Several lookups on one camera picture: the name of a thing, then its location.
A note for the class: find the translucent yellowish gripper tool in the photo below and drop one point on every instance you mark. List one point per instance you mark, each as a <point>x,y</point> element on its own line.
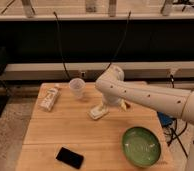
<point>123,105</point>

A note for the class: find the green ceramic bowl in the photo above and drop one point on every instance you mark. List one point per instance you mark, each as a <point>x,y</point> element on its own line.
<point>141,147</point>

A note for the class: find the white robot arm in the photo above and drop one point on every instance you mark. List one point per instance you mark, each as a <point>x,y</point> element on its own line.
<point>174,102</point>

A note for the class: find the clear plastic cup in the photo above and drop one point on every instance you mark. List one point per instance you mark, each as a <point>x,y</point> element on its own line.
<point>77,86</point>

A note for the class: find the black smartphone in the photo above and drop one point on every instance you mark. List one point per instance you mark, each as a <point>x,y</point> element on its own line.
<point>70,158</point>

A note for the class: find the blue connector box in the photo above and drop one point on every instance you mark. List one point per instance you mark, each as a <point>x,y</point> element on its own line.
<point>164,119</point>

